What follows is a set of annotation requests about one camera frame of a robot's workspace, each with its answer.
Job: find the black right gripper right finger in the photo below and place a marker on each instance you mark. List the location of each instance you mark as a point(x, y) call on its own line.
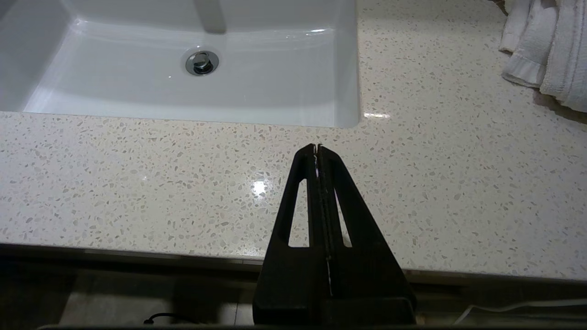
point(367, 275)

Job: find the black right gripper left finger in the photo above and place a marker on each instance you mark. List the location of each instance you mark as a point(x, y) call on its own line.
point(284, 275)

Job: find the chrome drain stopper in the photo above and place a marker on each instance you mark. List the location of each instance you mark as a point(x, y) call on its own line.
point(202, 63)

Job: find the white ceramic sink basin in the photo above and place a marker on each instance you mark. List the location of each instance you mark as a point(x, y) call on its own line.
point(137, 91)

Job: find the white towel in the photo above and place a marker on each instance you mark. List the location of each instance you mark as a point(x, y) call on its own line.
point(550, 55)

